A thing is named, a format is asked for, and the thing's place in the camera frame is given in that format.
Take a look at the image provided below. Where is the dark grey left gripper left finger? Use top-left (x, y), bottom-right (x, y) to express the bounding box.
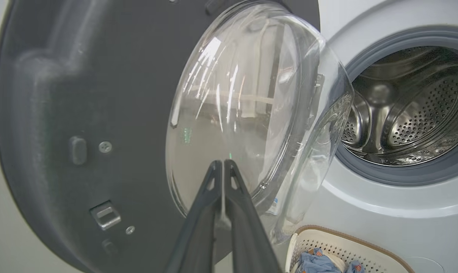
top-left (165, 160), bottom-right (224, 273)

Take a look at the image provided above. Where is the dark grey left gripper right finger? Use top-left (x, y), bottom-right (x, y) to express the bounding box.
top-left (224, 159), bottom-right (282, 273)

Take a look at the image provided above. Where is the blue garment with orange print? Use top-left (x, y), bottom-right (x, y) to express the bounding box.
top-left (297, 248), bottom-right (341, 273)

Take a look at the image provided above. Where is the washing machine door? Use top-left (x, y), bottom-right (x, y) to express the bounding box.
top-left (0, 0), bottom-right (354, 273)

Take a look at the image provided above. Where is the white front-load washing machine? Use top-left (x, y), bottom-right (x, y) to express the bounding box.
top-left (274, 0), bottom-right (458, 273)

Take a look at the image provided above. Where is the steel washing machine drum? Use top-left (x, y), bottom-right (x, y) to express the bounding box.
top-left (341, 46), bottom-right (458, 166)

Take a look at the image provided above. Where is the cream perforated laundry basket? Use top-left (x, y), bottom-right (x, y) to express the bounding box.
top-left (285, 225), bottom-right (415, 273)

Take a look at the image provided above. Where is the round white filter cover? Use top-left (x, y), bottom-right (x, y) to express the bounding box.
top-left (403, 257), bottom-right (445, 273)

